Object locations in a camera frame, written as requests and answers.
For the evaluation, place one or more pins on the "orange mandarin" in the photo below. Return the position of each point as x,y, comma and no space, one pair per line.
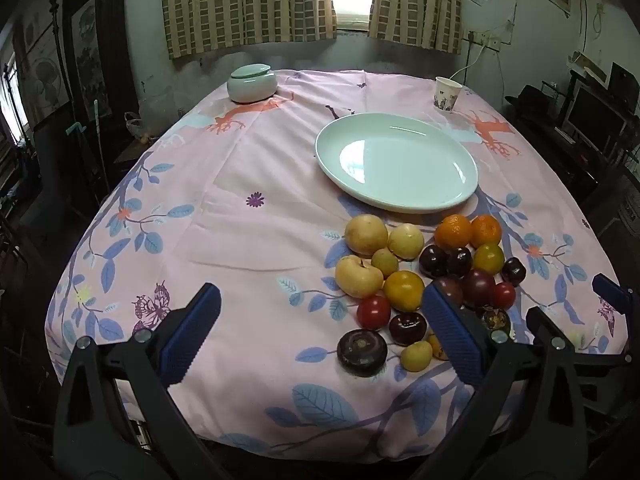
453,231
486,231

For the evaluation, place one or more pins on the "small red tomato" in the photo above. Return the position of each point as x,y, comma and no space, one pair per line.
503,295

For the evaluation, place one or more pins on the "pale green oval plate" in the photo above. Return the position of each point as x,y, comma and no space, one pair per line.
400,160

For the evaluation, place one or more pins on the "small green yellow fruit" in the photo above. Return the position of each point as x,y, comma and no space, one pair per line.
384,261

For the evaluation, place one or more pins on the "wooden side table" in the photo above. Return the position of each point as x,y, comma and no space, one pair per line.
137,152

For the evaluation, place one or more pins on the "dark red plum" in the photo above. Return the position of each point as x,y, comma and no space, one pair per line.
454,286

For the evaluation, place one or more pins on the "narrow checked curtain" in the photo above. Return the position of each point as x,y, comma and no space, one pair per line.
415,5

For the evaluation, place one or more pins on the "small dark purple mangosteen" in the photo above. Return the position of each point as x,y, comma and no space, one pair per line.
497,320

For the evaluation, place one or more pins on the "black speaker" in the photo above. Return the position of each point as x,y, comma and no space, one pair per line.
622,82

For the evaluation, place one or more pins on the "large dark red tomato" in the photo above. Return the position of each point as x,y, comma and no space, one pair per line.
478,287

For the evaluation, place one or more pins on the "yellow green tomato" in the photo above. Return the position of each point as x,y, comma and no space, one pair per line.
488,258

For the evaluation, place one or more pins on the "computer monitor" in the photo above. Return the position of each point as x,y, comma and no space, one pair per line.
595,117

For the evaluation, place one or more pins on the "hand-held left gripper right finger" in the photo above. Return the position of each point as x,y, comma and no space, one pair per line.
452,330

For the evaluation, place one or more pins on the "yellow dimpled apple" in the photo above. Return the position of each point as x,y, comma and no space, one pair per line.
358,276

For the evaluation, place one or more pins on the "large dark purple mangosteen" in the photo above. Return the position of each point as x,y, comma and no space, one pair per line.
362,352

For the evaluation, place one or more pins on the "pale green lidded jar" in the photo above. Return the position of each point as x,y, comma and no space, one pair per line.
250,87

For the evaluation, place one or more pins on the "small white plastic bag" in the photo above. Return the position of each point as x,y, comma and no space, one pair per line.
134,127

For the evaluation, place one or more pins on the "printed paper cup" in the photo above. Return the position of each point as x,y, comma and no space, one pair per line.
445,96

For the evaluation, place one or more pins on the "tan cardboard box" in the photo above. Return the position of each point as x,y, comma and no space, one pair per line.
587,65

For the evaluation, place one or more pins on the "green hook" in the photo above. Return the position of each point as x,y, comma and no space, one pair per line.
75,128

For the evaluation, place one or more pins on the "pink leaf print tablecloth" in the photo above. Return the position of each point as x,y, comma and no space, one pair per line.
250,260

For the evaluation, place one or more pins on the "dark purple plum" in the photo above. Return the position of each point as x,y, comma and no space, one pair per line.
408,328
433,260
459,261
513,270

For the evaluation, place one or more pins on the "large yellow pear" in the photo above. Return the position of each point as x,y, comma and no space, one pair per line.
366,234

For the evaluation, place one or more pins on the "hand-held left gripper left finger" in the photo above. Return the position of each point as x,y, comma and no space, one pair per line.
192,335

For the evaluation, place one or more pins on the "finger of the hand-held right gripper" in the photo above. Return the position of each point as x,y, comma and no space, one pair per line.
607,287
542,322

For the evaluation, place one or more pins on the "black hat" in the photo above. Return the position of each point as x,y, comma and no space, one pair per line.
532,97

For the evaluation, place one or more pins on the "wide checked curtain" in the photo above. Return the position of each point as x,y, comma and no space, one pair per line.
240,5

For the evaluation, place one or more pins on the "wall scroll painting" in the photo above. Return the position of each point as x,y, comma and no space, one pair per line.
87,55

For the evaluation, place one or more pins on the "black computer desk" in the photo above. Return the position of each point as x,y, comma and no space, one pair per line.
545,135

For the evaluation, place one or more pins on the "medium yellow pear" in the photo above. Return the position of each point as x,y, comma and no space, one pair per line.
406,241

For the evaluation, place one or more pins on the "white wall power strip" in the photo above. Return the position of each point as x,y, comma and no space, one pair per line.
484,40

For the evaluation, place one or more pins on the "black mesh chair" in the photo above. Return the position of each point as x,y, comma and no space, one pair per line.
622,210

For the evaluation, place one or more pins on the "yellow orange tomato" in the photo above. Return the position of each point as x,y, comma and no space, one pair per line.
404,290

